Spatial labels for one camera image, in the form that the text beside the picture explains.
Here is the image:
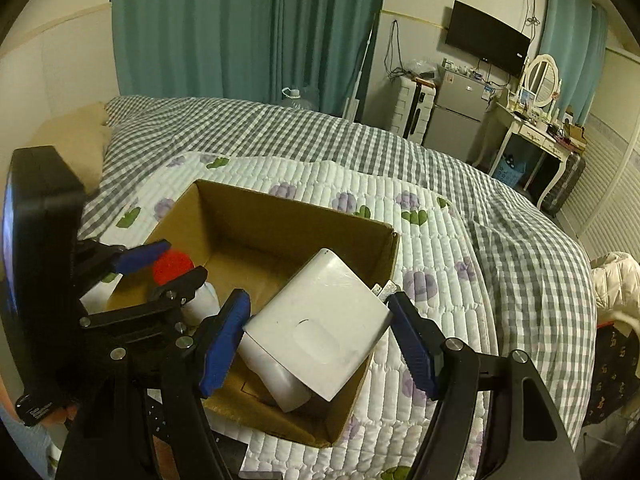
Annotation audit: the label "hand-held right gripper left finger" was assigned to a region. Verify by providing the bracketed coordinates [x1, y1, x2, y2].
[57, 291, 251, 480]

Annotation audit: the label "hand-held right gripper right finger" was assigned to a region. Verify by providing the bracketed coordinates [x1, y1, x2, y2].
[387, 292, 583, 480]

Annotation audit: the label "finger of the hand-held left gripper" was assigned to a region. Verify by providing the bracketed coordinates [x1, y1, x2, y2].
[79, 266, 209, 347]
[75, 239, 172, 296]

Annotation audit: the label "white bottle with red cap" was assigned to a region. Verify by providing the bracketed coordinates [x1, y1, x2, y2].
[152, 251, 221, 328]

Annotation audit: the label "white power adapter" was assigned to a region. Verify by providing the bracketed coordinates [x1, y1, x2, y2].
[242, 248, 401, 402]

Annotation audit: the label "brown cardboard box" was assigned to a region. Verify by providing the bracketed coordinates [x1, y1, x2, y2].
[107, 178, 401, 448]

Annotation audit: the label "white cylindrical bottle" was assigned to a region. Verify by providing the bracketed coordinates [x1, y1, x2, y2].
[240, 335, 313, 413]

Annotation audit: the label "white quilted floral mat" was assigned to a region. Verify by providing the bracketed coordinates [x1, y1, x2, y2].
[97, 152, 493, 480]

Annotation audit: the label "black flat object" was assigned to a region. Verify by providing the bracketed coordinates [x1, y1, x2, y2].
[212, 432, 286, 480]

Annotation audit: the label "beige pillow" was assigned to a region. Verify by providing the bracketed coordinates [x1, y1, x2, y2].
[27, 101, 113, 196]

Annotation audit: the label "grey checked blanket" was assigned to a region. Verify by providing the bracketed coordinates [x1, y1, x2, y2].
[80, 95, 598, 441]

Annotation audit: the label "blue plastic basket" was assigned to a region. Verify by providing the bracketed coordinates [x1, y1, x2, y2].
[492, 157, 528, 186]

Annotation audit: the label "dark printed cloth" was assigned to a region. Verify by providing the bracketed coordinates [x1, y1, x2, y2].
[582, 317, 640, 428]

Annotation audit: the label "white padded jacket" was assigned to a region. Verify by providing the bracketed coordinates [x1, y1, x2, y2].
[590, 252, 640, 331]

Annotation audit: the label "clear water jug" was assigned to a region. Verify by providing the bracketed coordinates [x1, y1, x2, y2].
[277, 86, 321, 111]

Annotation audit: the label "dark suitcase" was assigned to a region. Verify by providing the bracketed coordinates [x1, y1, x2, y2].
[540, 152, 586, 218]

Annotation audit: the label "silver refrigerator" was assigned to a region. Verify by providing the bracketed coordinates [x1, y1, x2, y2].
[422, 67, 496, 163]

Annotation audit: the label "white tile-pattern cabinet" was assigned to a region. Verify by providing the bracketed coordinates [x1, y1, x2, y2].
[390, 76, 438, 143]

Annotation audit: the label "white vanity table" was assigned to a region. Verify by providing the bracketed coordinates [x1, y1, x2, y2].
[472, 97, 576, 206]

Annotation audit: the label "wide teal curtain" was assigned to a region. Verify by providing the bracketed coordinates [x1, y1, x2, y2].
[110, 0, 390, 121]

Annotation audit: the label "white louvered wardrobe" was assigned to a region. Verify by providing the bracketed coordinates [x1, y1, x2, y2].
[557, 47, 640, 261]

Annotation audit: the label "white oval mirror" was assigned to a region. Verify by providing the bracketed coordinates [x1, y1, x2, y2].
[520, 54, 560, 108]

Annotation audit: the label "narrow teal curtain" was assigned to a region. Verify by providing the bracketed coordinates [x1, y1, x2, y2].
[537, 0, 608, 111]

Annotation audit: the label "black wall cables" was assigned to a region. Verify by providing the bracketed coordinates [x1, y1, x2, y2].
[385, 20, 406, 78]

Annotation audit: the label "black wall television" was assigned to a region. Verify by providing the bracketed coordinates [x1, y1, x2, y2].
[445, 0, 532, 78]

